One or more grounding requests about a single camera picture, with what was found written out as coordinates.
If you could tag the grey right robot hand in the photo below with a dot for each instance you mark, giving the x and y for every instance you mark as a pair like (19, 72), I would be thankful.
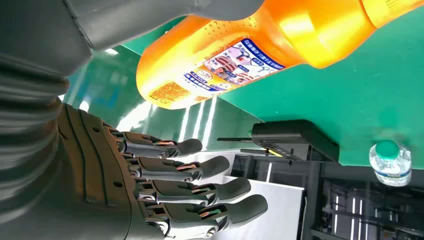
(99, 185)

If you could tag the clear plastic water bottle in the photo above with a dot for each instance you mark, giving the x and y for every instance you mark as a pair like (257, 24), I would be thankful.
(391, 162)

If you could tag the white panel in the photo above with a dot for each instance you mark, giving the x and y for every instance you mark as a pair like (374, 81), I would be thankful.
(278, 212)

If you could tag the black remote controller with antennas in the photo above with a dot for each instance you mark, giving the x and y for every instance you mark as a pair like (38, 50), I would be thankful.
(291, 134)

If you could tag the black metal rack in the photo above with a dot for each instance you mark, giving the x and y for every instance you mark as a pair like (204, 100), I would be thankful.
(364, 205)

